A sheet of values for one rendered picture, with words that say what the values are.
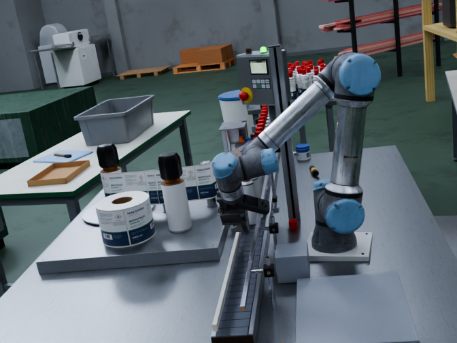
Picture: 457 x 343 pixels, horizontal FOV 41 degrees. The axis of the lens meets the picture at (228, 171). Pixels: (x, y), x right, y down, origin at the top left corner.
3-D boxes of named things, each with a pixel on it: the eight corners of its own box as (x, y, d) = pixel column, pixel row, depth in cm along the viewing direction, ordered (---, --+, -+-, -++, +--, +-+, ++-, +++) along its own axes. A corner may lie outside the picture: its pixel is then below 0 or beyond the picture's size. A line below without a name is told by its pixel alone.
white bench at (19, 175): (126, 203, 543) (109, 117, 519) (205, 201, 520) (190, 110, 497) (-6, 318, 370) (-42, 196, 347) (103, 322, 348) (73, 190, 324)
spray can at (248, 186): (244, 222, 227) (237, 170, 221) (258, 219, 227) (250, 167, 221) (245, 226, 222) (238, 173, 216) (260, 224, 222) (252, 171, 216)
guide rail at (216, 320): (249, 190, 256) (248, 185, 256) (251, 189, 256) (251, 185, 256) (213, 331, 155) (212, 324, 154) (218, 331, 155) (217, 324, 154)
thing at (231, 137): (229, 177, 282) (222, 123, 274) (257, 174, 280) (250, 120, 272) (226, 186, 268) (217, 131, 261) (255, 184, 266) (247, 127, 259)
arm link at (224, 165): (241, 165, 176) (212, 172, 176) (246, 189, 184) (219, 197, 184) (235, 146, 182) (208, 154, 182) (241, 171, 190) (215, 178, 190)
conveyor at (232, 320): (260, 162, 312) (259, 154, 311) (276, 160, 311) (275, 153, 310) (217, 350, 156) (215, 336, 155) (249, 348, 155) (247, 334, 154)
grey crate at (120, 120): (112, 126, 476) (107, 99, 469) (160, 122, 466) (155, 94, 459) (78, 148, 420) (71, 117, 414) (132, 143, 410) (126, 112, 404)
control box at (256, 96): (257, 99, 239) (251, 50, 233) (292, 100, 228) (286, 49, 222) (240, 105, 232) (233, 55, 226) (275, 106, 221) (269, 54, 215)
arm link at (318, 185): (345, 209, 209) (343, 171, 206) (356, 222, 196) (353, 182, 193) (311, 214, 208) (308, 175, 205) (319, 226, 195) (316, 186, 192)
